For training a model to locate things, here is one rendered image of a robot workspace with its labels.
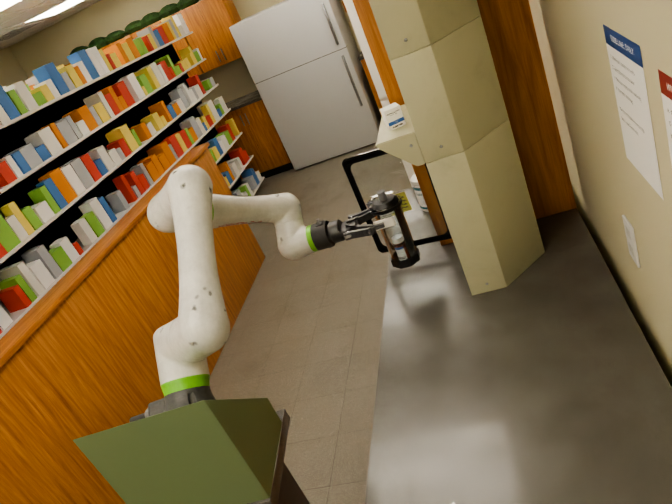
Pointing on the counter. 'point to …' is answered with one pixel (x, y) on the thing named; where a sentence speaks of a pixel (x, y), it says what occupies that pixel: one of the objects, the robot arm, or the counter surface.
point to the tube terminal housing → (471, 155)
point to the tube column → (419, 22)
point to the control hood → (401, 141)
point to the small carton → (392, 115)
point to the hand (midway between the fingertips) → (388, 215)
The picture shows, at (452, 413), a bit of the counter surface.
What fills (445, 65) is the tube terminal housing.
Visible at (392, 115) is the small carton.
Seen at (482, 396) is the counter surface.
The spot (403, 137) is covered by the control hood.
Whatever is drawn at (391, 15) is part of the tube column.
